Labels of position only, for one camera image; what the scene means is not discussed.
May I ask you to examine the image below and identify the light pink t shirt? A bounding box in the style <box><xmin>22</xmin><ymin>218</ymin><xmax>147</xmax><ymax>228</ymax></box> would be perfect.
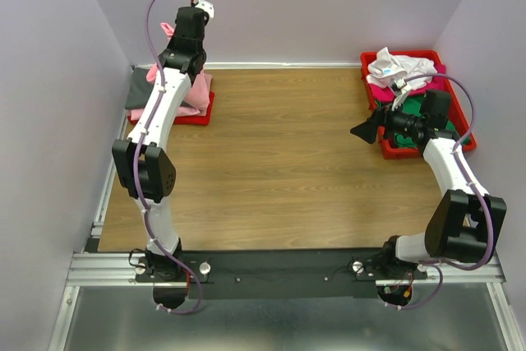
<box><xmin>146</xmin><ymin>22</ymin><xmax>210</xmax><ymax>110</ymax></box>

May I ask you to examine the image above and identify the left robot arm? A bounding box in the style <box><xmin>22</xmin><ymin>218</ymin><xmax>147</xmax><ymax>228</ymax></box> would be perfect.
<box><xmin>112</xmin><ymin>0</ymin><xmax>215</xmax><ymax>281</ymax></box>

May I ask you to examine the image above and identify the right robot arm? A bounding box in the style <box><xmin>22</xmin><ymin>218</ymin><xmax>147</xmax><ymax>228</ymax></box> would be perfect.
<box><xmin>350</xmin><ymin>90</ymin><xmax>507</xmax><ymax>270</ymax></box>

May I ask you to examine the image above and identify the green t shirt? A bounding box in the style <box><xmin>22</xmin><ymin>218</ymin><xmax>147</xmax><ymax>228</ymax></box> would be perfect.
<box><xmin>389</xmin><ymin>95</ymin><xmax>465</xmax><ymax>150</ymax></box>

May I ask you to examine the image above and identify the red plastic bin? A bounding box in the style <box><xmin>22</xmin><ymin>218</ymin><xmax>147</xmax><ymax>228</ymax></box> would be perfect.
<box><xmin>360</xmin><ymin>49</ymin><xmax>469</xmax><ymax>159</ymax></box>

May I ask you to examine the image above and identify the magenta t shirt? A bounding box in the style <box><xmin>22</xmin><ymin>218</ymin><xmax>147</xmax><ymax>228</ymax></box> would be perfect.
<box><xmin>366</xmin><ymin>64</ymin><xmax>447</xmax><ymax>102</ymax></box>

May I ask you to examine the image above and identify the white t shirt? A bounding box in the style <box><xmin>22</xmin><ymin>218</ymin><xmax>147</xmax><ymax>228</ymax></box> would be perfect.
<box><xmin>366</xmin><ymin>47</ymin><xmax>437</xmax><ymax>89</ymax></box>

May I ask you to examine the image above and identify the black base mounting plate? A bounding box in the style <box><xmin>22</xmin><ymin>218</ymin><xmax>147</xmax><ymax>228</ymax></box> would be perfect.
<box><xmin>128</xmin><ymin>248</ymin><xmax>426</xmax><ymax>302</ymax></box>

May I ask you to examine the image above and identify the folded red t shirt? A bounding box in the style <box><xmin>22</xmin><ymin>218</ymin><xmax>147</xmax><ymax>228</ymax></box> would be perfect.
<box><xmin>127</xmin><ymin>91</ymin><xmax>215</xmax><ymax>126</ymax></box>

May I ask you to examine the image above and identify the folded grey t shirt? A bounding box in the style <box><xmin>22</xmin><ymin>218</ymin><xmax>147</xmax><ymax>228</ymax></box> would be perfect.
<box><xmin>124</xmin><ymin>67</ymin><xmax>153</xmax><ymax>110</ymax></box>

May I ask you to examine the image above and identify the folded pink t shirt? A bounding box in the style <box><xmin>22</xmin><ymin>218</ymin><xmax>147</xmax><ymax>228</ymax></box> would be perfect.
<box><xmin>127</xmin><ymin>106</ymin><xmax>207</xmax><ymax>124</ymax></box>

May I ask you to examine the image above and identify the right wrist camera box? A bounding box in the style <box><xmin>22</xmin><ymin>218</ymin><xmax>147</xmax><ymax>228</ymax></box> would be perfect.
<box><xmin>390</xmin><ymin>78</ymin><xmax>412</xmax><ymax>111</ymax></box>

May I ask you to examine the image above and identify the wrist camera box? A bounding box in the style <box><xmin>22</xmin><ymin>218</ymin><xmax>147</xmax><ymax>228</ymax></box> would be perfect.
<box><xmin>390</xmin><ymin>78</ymin><xmax>412</xmax><ymax>111</ymax></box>
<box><xmin>191</xmin><ymin>0</ymin><xmax>215</xmax><ymax>19</ymax></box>

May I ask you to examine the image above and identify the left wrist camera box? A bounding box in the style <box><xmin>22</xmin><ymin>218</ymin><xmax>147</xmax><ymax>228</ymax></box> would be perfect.
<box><xmin>191</xmin><ymin>0</ymin><xmax>215</xmax><ymax>19</ymax></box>

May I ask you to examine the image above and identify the aluminium frame rail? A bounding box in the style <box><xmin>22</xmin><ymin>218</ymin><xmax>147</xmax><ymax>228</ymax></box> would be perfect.
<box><xmin>50</xmin><ymin>68</ymin><xmax>525</xmax><ymax>350</ymax></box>

